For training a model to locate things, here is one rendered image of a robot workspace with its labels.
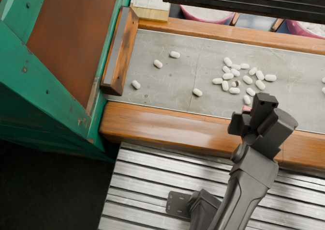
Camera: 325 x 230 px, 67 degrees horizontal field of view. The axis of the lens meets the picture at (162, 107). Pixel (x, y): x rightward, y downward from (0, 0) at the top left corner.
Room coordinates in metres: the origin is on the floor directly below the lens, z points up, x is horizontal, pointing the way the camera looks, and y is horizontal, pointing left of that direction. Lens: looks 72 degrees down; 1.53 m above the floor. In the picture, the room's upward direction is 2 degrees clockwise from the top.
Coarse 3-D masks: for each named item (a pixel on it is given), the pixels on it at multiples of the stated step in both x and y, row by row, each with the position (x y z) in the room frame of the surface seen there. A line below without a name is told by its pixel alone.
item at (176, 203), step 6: (174, 192) -0.01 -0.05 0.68; (168, 198) -0.03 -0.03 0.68; (174, 198) -0.03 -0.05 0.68; (186, 198) -0.03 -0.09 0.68; (168, 204) -0.05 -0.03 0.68; (174, 204) -0.05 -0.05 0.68; (180, 204) -0.05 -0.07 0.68; (186, 204) -0.05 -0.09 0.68; (168, 210) -0.07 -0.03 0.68; (174, 210) -0.07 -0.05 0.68; (186, 210) -0.06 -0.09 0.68; (186, 216) -0.08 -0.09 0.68
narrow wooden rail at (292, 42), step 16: (176, 32) 0.55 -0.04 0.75; (192, 32) 0.55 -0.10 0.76; (208, 32) 0.55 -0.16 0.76; (224, 32) 0.55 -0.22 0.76; (240, 32) 0.55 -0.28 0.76; (256, 32) 0.56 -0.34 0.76; (272, 32) 0.56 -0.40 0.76; (288, 48) 0.50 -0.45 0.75; (304, 48) 0.50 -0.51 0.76; (320, 48) 0.50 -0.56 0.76
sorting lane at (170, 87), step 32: (160, 32) 0.56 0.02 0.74; (192, 64) 0.43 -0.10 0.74; (224, 64) 0.43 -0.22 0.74; (256, 64) 0.44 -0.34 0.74; (288, 64) 0.44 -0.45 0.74; (320, 64) 0.45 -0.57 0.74; (128, 96) 0.30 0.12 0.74; (160, 96) 0.30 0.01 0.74; (192, 96) 0.30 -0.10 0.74; (224, 96) 0.31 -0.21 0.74; (288, 96) 0.32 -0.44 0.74; (320, 96) 0.32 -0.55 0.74; (320, 128) 0.21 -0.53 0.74
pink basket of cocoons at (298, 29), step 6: (288, 24) 0.65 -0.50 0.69; (294, 24) 0.62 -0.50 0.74; (300, 24) 0.59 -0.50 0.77; (294, 30) 0.61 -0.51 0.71; (300, 30) 0.59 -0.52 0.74; (306, 30) 0.57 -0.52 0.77; (306, 36) 0.57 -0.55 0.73; (312, 36) 0.56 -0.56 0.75; (318, 36) 0.55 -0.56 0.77; (324, 36) 0.54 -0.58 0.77
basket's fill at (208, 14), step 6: (186, 6) 0.70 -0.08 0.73; (192, 6) 0.69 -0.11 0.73; (192, 12) 0.67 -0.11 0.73; (198, 12) 0.67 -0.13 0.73; (204, 12) 0.66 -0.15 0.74; (210, 12) 0.66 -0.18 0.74; (216, 12) 0.67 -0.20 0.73; (222, 12) 0.67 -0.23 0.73; (228, 12) 0.67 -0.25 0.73; (204, 18) 0.63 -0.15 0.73; (210, 18) 0.64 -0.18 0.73; (216, 18) 0.64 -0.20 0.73; (222, 18) 0.64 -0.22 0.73
